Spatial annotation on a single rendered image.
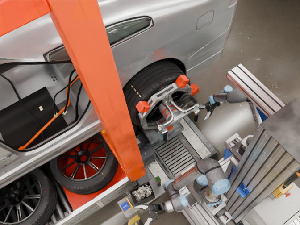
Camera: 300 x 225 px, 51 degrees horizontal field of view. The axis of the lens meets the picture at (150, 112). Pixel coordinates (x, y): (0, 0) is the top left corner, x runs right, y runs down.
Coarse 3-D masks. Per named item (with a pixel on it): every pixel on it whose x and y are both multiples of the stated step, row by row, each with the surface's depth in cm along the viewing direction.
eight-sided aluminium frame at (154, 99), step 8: (168, 88) 267; (176, 88) 266; (184, 88) 275; (152, 96) 264; (160, 96) 263; (152, 104) 264; (184, 104) 303; (144, 120) 277; (160, 120) 308; (144, 128) 289; (152, 128) 300
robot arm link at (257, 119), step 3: (249, 102) 242; (252, 102) 241; (252, 105) 242; (255, 105) 241; (252, 108) 244; (255, 108) 242; (252, 111) 245; (255, 111) 243; (252, 114) 249; (255, 114) 244; (258, 114) 244; (255, 117) 246; (258, 117) 244; (255, 120) 247; (258, 120) 245; (261, 120) 245; (255, 123) 250; (258, 123) 247
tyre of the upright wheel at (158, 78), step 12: (168, 60) 284; (144, 72) 270; (156, 72) 268; (168, 72) 270; (180, 72) 279; (132, 84) 271; (144, 84) 265; (156, 84) 262; (168, 84) 271; (132, 96) 271; (144, 96) 264; (132, 108) 273; (132, 120) 285; (156, 120) 312
